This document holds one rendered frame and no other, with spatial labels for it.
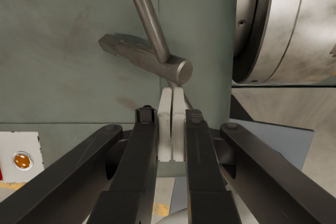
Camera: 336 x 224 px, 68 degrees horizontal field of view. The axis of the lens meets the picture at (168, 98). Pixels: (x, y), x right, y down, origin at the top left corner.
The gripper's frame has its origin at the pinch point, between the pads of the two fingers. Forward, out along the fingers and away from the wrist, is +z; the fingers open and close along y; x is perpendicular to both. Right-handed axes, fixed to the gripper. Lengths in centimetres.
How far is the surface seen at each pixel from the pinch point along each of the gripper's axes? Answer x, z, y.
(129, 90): -0.9, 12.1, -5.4
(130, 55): 3.9, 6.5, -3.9
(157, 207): -122, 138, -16
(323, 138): -67, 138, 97
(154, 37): 5.6, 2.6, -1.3
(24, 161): -10.2, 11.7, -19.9
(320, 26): 6.0, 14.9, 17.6
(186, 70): 2.8, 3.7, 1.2
